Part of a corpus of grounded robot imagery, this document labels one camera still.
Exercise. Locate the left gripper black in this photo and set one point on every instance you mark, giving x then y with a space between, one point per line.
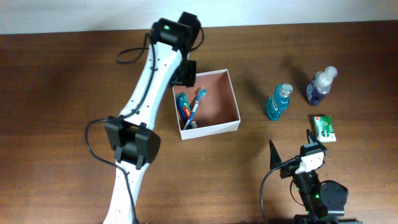
189 81

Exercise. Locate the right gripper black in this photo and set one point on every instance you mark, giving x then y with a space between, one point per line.
275 158

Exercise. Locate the blue disposable razor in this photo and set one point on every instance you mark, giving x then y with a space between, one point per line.
181 109

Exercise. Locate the blue white toothbrush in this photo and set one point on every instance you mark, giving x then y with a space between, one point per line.
201 94

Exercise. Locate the green red toothpaste tube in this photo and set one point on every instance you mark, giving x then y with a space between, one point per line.
182 96

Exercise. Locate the white pink cardboard box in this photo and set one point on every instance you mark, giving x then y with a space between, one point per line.
217 112

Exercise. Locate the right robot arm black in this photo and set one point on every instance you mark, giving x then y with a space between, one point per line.
324 201

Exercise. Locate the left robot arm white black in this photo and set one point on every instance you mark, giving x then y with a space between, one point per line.
131 134

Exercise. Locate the green white soap box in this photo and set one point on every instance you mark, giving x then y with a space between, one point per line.
324 129

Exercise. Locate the teal mouthwash bottle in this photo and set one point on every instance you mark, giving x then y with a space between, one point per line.
279 101

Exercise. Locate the blue foam soap bottle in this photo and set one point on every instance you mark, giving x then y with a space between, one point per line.
320 85

